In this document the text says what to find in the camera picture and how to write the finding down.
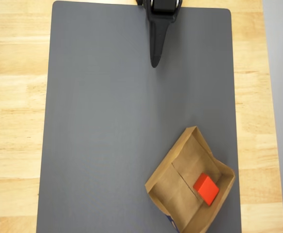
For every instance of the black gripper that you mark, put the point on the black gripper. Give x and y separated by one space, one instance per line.
160 17

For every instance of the red cube with white letter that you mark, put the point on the red cube with white letter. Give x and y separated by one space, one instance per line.
206 189

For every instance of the brown paper box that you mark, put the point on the brown paper box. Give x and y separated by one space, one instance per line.
173 194

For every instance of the dark grey mat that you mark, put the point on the dark grey mat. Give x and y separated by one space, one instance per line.
95 121

